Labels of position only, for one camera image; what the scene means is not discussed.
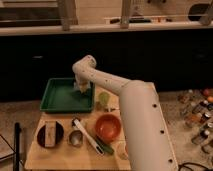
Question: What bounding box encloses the blue sponge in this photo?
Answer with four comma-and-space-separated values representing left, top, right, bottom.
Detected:
74, 83, 87, 94

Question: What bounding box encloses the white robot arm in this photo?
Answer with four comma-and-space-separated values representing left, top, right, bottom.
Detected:
72, 55, 178, 171

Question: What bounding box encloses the green plastic tray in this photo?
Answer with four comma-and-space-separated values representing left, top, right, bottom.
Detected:
40, 78, 95, 113

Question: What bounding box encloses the green plastic cup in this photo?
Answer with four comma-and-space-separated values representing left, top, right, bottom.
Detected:
98, 92, 110, 107

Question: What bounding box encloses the metal spoon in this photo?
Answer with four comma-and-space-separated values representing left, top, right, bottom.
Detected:
104, 107, 117, 112

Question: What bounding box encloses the orange bowl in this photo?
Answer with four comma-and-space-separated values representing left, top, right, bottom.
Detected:
94, 114, 121, 143

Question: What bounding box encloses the metal measuring cup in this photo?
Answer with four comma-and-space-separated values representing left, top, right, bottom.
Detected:
68, 130, 83, 148

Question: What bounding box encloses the wooden block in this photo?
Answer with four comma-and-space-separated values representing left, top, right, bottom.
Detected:
45, 121, 56, 148

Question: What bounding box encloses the green cucumber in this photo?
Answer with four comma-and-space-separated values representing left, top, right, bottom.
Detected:
95, 136, 114, 155

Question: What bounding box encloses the dark round plate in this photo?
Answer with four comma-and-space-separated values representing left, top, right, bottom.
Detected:
37, 121, 64, 148

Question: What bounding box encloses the orange cup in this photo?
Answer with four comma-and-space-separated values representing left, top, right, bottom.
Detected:
117, 142, 128, 160

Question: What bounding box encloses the black stand pole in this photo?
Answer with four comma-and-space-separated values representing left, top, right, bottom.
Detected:
13, 122, 21, 171

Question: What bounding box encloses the black cable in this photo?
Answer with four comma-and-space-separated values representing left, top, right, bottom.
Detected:
177, 161, 210, 171

